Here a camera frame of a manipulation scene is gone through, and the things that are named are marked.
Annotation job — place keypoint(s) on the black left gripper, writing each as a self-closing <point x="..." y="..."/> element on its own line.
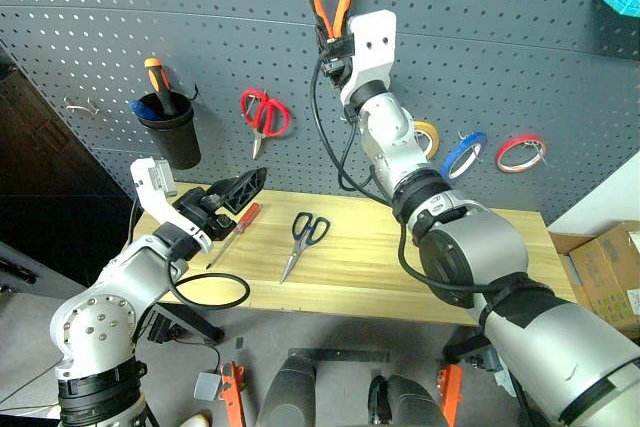
<point x="202" y="212"/>

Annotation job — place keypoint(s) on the orange clamp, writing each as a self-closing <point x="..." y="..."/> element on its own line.
<point x="451" y="392"/>
<point x="232" y="392"/>

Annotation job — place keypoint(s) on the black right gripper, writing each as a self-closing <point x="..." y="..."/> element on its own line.
<point x="339" y="64"/>

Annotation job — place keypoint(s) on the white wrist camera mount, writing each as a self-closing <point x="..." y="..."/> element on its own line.
<point x="372" y="47"/>
<point x="152" y="197"/>

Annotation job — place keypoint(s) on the blue tool in cup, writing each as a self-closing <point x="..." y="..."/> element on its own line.
<point x="141" y="109"/>

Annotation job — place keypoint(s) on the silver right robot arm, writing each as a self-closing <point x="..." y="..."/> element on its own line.
<point x="470" y="247"/>

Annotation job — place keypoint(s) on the black and blue scissors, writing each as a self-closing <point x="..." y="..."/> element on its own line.
<point x="307" y="232"/>

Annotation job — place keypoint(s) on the yellow tape roll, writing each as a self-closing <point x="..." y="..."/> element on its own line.
<point x="431" y="134"/>

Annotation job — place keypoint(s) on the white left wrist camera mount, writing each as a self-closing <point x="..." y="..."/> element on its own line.
<point x="152" y="197"/>

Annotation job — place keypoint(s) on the white rounded object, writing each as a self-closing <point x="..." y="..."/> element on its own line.
<point x="196" y="420"/>

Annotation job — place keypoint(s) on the dark grey pegboard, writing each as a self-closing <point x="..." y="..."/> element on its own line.
<point x="225" y="22"/>

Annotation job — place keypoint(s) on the black table leg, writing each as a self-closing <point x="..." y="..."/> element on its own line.
<point x="195" y="322"/>
<point x="470" y="349"/>

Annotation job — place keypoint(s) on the black metal floor bar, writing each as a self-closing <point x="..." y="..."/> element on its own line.
<point x="340" y="355"/>

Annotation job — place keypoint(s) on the orange and black screwdriver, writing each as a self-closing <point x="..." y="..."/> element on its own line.
<point x="159" y="82"/>

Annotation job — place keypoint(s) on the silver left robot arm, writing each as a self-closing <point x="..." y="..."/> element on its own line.
<point x="95" y="327"/>

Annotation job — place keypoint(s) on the small grey box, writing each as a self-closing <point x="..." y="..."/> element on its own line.
<point x="207" y="387"/>

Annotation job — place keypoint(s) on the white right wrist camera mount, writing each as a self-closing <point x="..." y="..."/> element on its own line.
<point x="372" y="47"/>

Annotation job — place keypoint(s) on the black cup holder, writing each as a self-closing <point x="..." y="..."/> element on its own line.
<point x="175" y="139"/>

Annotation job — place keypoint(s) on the blue tape roll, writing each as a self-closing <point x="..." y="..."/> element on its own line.
<point x="462" y="154"/>

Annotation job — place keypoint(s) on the dark rounded grey shape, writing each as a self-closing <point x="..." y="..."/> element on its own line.
<point x="290" y="392"/>
<point x="410" y="402"/>

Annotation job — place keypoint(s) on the red tape roll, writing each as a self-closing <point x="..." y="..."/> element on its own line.
<point x="505" y="152"/>

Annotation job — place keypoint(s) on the brown cardboard box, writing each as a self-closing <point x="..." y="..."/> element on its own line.
<point x="605" y="267"/>

